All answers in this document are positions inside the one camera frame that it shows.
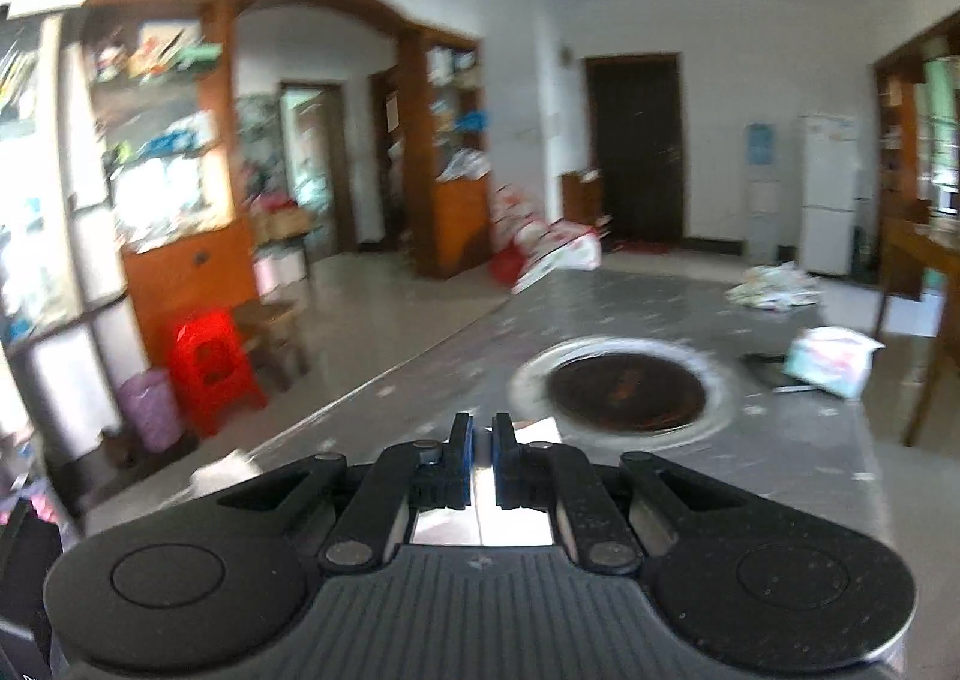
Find wooden shelf cabinet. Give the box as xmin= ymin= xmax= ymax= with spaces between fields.
xmin=397 ymin=28 xmax=493 ymax=279

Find red plastic stool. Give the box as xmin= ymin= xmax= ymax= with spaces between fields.
xmin=168 ymin=308 xmax=268 ymax=437

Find white refrigerator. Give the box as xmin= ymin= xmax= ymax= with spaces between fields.
xmin=796 ymin=113 xmax=859 ymax=276

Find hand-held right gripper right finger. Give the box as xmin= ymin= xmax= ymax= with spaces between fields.
xmin=490 ymin=413 xmax=751 ymax=576

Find round table stove burner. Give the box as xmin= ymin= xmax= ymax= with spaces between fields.
xmin=508 ymin=339 xmax=743 ymax=438

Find water dispenser with blue bottle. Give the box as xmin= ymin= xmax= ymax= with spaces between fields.
xmin=745 ymin=122 xmax=779 ymax=266

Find dark wooden door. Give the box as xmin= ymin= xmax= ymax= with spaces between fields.
xmin=585 ymin=53 xmax=686 ymax=245

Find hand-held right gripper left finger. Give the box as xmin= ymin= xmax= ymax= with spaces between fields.
xmin=216 ymin=411 xmax=476 ymax=573

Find white tissue packet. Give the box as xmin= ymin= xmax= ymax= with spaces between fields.
xmin=783 ymin=326 xmax=886 ymax=399

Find small wooden stool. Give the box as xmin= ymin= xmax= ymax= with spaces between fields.
xmin=234 ymin=300 xmax=310 ymax=392

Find wooden display cabinet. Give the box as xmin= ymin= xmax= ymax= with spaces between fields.
xmin=79 ymin=0 xmax=260 ymax=366

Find crumpled plastic bag pile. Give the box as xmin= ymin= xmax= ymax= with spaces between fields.
xmin=724 ymin=261 xmax=823 ymax=312

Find grey metal table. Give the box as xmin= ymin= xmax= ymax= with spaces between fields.
xmin=82 ymin=269 xmax=901 ymax=680

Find pink plastic waste basket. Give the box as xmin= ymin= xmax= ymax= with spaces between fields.
xmin=118 ymin=369 xmax=182 ymax=453

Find red and white bags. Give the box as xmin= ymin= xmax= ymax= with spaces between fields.
xmin=489 ymin=185 xmax=604 ymax=294

